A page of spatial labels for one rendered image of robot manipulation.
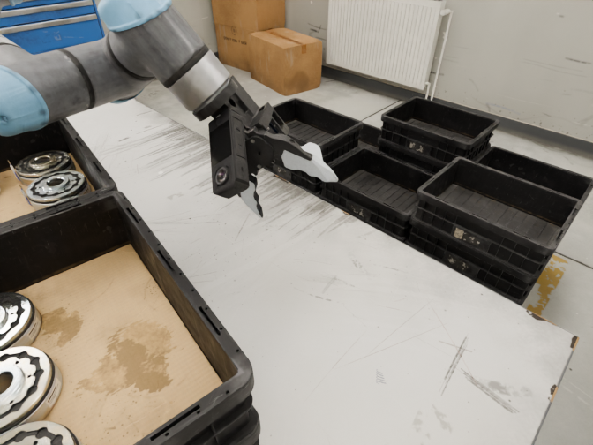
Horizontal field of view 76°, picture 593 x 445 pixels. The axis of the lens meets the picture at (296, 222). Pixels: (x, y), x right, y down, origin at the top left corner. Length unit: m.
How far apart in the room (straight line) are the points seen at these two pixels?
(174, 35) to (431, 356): 0.60
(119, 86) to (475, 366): 0.68
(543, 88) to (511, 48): 0.35
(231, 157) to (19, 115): 0.23
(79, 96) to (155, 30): 0.13
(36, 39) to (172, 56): 2.38
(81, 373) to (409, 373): 0.47
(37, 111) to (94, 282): 0.27
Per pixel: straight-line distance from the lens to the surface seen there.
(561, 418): 1.63
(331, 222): 0.90
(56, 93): 0.54
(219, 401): 0.38
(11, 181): 1.00
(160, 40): 0.51
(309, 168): 0.54
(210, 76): 0.51
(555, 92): 3.14
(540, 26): 3.09
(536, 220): 1.46
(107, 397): 0.54
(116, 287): 0.64
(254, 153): 0.54
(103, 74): 0.56
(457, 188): 1.50
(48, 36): 2.89
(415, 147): 1.68
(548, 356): 0.78
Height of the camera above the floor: 1.27
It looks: 40 degrees down
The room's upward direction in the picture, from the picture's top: straight up
